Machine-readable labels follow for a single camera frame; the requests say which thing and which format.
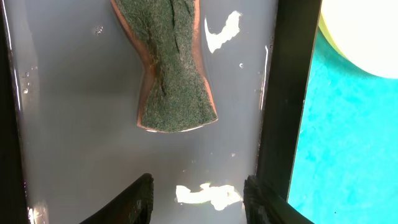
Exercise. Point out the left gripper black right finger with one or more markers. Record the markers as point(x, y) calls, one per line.
point(264, 206)

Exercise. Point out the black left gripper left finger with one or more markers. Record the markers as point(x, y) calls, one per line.
point(134, 205)

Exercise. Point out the brown sponge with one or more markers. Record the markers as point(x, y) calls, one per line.
point(175, 94)

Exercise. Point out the yellow plate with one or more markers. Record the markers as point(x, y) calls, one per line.
point(364, 32)

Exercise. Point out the blue plastic tray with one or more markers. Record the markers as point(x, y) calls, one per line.
point(345, 168)

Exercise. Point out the black tray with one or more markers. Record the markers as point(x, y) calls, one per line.
point(70, 85)

